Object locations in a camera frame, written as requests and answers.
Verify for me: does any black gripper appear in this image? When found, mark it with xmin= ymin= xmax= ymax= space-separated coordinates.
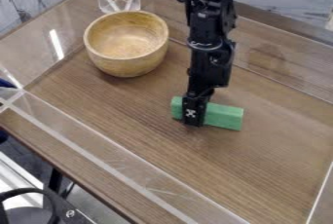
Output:
xmin=181 ymin=40 xmax=235 ymax=127

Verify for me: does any green rectangular block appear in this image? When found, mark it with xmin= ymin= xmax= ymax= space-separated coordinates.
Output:
xmin=169 ymin=96 xmax=244 ymax=131

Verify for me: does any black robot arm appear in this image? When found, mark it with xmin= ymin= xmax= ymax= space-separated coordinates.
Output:
xmin=176 ymin=0 xmax=236 ymax=127

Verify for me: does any light brown wooden bowl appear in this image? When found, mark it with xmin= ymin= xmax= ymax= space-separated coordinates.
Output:
xmin=82 ymin=11 xmax=168 ymax=78

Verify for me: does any black table leg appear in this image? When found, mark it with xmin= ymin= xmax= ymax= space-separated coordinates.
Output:
xmin=48 ymin=168 xmax=64 ymax=193

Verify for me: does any blue object at edge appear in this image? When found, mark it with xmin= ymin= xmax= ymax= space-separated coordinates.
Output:
xmin=0 ymin=78 xmax=16 ymax=88

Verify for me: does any clear acrylic tray wall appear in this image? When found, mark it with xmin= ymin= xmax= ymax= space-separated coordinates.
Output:
xmin=0 ymin=0 xmax=333 ymax=224

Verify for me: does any black metal base plate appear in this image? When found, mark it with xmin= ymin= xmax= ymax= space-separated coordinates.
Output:
xmin=42 ymin=195 xmax=96 ymax=224

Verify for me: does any black cable loop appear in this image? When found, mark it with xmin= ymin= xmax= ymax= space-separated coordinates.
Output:
xmin=0 ymin=187 xmax=61 ymax=224

